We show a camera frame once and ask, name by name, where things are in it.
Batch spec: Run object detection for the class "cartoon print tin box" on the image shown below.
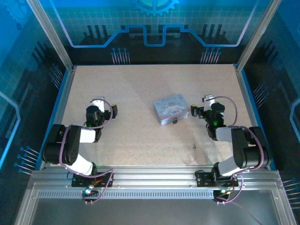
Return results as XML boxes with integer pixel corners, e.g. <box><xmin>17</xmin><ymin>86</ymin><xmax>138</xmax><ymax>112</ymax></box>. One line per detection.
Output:
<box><xmin>154</xmin><ymin>93</ymin><xmax>190</xmax><ymax>126</ymax></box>

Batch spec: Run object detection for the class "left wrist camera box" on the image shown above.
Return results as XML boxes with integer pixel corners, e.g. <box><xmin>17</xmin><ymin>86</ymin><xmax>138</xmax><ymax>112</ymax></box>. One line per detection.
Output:
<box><xmin>95</xmin><ymin>96</ymin><xmax>105</xmax><ymax>113</ymax></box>

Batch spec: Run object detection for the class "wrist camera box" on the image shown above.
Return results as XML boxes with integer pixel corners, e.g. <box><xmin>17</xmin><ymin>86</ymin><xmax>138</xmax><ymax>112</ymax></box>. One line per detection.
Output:
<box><xmin>95</xmin><ymin>96</ymin><xmax>105</xmax><ymax>113</ymax></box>
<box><xmin>202</xmin><ymin>94</ymin><xmax>216</xmax><ymax>111</ymax></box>

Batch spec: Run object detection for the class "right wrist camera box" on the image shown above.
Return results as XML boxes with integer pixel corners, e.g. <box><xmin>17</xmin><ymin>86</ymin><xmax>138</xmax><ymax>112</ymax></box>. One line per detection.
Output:
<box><xmin>202</xmin><ymin>94</ymin><xmax>216</xmax><ymax>111</ymax></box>

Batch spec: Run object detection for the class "aluminium table side rail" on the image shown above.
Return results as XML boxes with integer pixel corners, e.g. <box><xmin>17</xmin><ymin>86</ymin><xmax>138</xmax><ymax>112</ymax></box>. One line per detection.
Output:
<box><xmin>233</xmin><ymin>64</ymin><xmax>270</xmax><ymax>170</ymax></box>
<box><xmin>38</xmin><ymin>67</ymin><xmax>76</xmax><ymax>171</ymax></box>

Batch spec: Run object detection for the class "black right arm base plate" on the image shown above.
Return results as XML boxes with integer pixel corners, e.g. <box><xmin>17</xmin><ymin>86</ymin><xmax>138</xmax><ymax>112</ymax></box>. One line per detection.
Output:
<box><xmin>195</xmin><ymin>170</ymin><xmax>240</xmax><ymax>188</ymax></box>

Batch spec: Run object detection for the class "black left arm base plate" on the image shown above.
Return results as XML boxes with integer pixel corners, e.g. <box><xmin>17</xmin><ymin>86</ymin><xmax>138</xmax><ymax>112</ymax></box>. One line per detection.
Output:
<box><xmin>71</xmin><ymin>172</ymin><xmax>114</xmax><ymax>188</ymax></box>

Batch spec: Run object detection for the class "aluminium mounting rail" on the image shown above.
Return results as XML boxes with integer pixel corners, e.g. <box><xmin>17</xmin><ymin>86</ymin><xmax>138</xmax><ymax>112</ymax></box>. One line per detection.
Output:
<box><xmin>30</xmin><ymin>165</ymin><xmax>282</xmax><ymax>189</ymax></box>

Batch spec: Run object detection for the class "lit cable connector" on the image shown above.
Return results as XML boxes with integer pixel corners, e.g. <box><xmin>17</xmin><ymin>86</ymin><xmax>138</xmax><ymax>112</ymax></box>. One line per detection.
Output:
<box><xmin>213</xmin><ymin>188</ymin><xmax>235</xmax><ymax>200</ymax></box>
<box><xmin>82</xmin><ymin>186</ymin><xmax>99</xmax><ymax>198</ymax></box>

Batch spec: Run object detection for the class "slotted grey cable duct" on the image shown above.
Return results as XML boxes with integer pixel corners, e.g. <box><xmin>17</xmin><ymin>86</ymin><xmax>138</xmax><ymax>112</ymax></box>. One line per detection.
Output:
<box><xmin>37</xmin><ymin>190</ymin><xmax>215</xmax><ymax>199</ymax></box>

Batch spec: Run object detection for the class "aluminium frame post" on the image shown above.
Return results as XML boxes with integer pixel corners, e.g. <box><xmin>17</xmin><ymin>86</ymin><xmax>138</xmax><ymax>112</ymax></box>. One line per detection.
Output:
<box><xmin>235</xmin><ymin>0</ymin><xmax>283</xmax><ymax>71</ymax></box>
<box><xmin>26</xmin><ymin>0</ymin><xmax>75</xmax><ymax>71</ymax></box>

